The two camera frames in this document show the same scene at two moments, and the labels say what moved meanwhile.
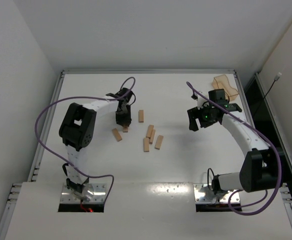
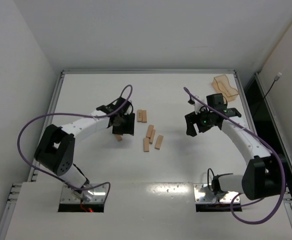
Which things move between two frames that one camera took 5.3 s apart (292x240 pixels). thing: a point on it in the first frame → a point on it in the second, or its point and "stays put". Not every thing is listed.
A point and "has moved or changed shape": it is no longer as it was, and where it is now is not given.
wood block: (159, 142) stays put
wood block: (141, 116) has moved or changed shape
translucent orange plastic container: (221, 82) stays put
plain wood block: (117, 134) stays put
